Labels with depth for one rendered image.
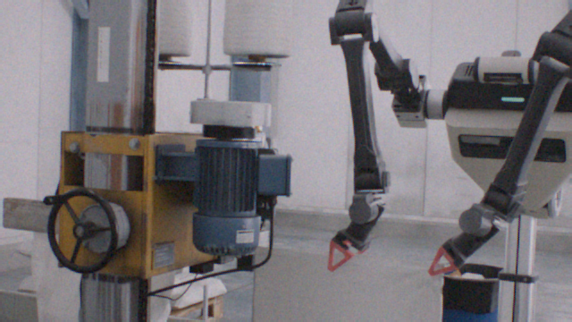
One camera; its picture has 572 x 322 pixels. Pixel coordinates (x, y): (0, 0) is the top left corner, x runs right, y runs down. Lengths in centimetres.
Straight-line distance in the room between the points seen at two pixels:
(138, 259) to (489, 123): 106
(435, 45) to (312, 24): 162
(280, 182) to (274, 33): 35
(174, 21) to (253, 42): 24
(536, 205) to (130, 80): 127
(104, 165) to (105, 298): 29
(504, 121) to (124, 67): 108
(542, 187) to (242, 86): 862
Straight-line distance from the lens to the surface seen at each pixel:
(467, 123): 241
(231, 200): 183
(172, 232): 195
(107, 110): 190
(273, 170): 184
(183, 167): 188
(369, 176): 206
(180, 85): 982
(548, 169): 245
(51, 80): 794
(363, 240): 210
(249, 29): 195
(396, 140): 1041
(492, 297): 425
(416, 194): 1037
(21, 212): 265
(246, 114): 180
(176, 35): 209
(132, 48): 188
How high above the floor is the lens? 139
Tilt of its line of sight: 3 degrees down
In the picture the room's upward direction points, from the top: 2 degrees clockwise
